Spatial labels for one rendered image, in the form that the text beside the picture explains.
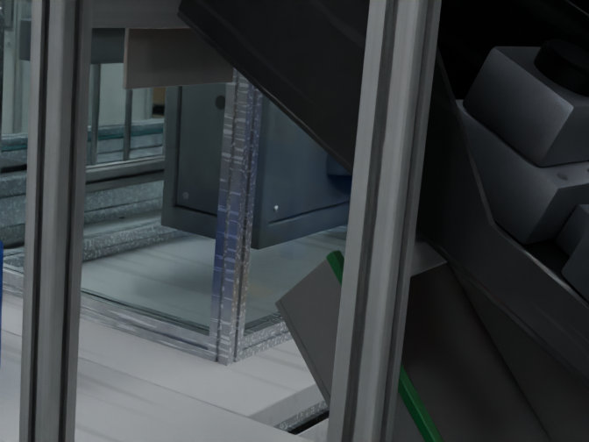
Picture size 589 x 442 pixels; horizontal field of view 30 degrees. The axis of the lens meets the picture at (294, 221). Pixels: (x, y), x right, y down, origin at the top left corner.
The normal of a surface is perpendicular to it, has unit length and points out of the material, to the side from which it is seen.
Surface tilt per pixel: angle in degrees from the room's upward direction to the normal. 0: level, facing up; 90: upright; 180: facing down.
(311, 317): 90
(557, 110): 90
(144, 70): 90
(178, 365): 0
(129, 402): 0
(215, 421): 0
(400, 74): 90
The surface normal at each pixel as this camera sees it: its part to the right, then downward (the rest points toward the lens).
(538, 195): -0.69, 0.11
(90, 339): 0.08, -0.97
